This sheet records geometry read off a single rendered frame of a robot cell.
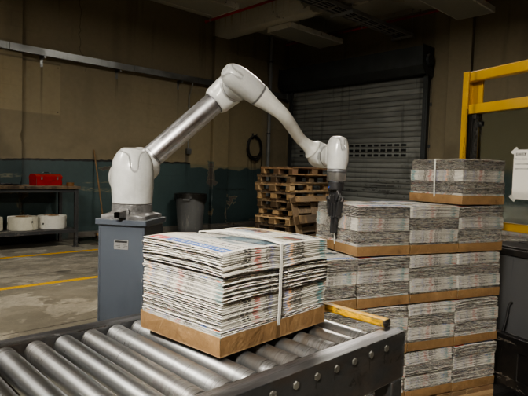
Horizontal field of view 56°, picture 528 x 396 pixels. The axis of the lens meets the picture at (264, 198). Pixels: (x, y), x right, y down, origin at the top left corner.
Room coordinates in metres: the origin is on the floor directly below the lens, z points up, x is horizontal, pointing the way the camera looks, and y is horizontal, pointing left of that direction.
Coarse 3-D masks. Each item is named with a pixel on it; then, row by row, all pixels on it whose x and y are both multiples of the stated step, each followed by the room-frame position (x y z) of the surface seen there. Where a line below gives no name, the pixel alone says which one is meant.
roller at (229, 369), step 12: (132, 324) 1.26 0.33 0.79; (156, 336) 1.17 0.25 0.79; (168, 348) 1.13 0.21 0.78; (180, 348) 1.10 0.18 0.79; (192, 348) 1.08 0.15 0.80; (192, 360) 1.06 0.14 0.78; (204, 360) 1.04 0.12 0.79; (216, 360) 1.02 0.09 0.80; (228, 360) 1.02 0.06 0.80; (216, 372) 1.00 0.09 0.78; (228, 372) 0.98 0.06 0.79; (240, 372) 0.96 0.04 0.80; (252, 372) 0.95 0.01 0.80
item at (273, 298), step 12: (252, 240) 1.18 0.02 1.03; (264, 240) 1.18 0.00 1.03; (276, 252) 1.13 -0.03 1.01; (288, 252) 1.16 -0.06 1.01; (276, 264) 1.13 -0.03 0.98; (288, 264) 1.16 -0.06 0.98; (276, 276) 1.14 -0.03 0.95; (276, 288) 1.14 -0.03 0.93; (276, 300) 1.14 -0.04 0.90; (276, 312) 1.15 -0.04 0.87
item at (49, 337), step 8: (104, 320) 1.26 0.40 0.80; (112, 320) 1.26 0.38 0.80; (120, 320) 1.26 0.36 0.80; (128, 320) 1.27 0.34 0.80; (136, 320) 1.27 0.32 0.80; (64, 328) 1.18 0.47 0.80; (72, 328) 1.18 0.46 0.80; (80, 328) 1.19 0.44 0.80; (88, 328) 1.19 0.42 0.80; (96, 328) 1.20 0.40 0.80; (104, 328) 1.21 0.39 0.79; (24, 336) 1.12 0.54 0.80; (32, 336) 1.12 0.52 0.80; (40, 336) 1.12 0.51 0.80; (48, 336) 1.12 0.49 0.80; (56, 336) 1.13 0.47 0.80; (72, 336) 1.16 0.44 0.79; (80, 336) 1.17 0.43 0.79; (0, 344) 1.06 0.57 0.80; (8, 344) 1.07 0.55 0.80; (16, 344) 1.07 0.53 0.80; (24, 344) 1.08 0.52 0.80; (48, 344) 1.12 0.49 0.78; (0, 376) 1.05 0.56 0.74; (8, 384) 1.06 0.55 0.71; (16, 392) 1.07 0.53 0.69
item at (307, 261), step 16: (288, 240) 1.20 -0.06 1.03; (304, 240) 1.21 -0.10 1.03; (320, 240) 1.26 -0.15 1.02; (304, 256) 1.21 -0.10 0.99; (320, 256) 1.26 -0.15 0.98; (288, 272) 1.17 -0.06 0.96; (304, 272) 1.21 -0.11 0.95; (320, 272) 1.26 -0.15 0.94; (288, 288) 1.17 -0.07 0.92; (304, 288) 1.22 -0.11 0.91; (320, 288) 1.27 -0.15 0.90; (288, 304) 1.18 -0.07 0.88; (304, 304) 1.22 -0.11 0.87; (320, 304) 1.27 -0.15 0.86
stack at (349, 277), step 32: (352, 256) 2.21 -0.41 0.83; (384, 256) 2.23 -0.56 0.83; (416, 256) 2.28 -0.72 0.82; (448, 256) 2.37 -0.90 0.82; (352, 288) 2.14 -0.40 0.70; (384, 288) 2.21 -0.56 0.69; (416, 288) 2.28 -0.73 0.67; (448, 288) 2.36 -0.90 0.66; (352, 320) 2.13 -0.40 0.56; (416, 320) 2.29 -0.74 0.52; (448, 320) 2.37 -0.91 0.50; (416, 352) 2.29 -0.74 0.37; (448, 352) 2.37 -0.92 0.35; (416, 384) 2.29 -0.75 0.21
